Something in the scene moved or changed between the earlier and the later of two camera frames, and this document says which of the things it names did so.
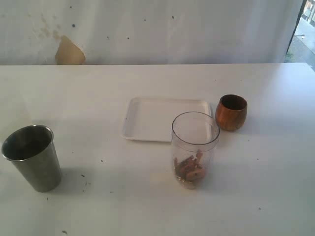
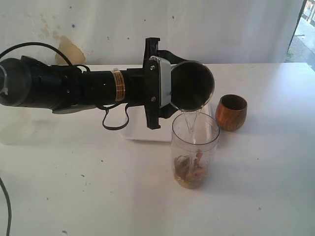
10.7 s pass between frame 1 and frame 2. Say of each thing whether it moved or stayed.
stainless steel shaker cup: moved
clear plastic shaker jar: stayed
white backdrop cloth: stayed
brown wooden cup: stayed
